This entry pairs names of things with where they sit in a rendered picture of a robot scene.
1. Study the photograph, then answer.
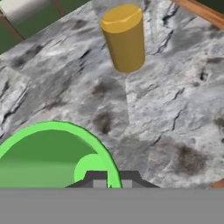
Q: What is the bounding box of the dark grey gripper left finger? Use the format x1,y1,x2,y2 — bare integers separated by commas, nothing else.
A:
65,171,109,189

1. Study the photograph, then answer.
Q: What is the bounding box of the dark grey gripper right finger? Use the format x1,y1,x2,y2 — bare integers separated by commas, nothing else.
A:
118,171,160,189

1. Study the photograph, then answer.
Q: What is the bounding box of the green cup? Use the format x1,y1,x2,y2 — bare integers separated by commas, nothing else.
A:
0,120,123,189

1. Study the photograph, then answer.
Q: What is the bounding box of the wooden stool with white seat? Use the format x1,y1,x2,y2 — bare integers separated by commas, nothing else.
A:
0,0,66,42

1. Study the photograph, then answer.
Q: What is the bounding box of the brown wooden stool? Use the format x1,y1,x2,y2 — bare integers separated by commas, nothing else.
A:
171,0,224,31
208,178,224,189

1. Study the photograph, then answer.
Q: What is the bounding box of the yellow cylindrical pitcher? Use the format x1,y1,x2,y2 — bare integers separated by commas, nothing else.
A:
100,3,146,74

